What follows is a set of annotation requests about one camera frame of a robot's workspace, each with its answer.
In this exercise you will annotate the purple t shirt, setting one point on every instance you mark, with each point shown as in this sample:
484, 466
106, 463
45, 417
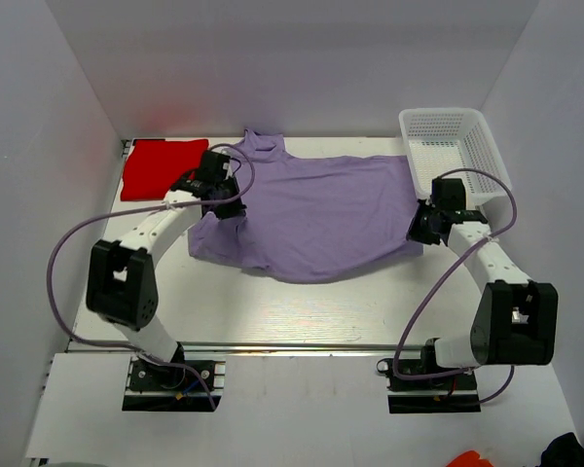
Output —
311, 220

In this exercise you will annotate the folded red t shirt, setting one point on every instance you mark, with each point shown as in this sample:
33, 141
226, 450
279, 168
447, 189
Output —
155, 164

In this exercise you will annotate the white plastic basket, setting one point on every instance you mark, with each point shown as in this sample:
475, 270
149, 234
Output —
437, 140

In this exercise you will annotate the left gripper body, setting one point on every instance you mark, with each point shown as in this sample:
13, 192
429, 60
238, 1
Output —
225, 185

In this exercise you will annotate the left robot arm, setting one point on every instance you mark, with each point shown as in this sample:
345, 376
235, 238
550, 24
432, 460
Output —
122, 286

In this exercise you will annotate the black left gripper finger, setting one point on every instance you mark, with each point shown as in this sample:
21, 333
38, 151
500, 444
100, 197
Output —
231, 190
224, 212

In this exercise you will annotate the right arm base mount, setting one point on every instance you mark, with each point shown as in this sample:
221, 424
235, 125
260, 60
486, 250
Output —
457, 394

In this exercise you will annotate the orange object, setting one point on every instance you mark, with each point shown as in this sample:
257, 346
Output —
471, 458

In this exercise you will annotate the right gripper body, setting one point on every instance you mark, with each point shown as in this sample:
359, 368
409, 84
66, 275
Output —
429, 209

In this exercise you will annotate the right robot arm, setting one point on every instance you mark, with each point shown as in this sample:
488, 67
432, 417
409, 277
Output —
515, 321

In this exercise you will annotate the black cloth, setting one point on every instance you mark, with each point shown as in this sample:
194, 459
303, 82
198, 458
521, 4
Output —
564, 451

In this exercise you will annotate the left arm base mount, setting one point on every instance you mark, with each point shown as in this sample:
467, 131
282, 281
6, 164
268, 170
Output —
153, 389

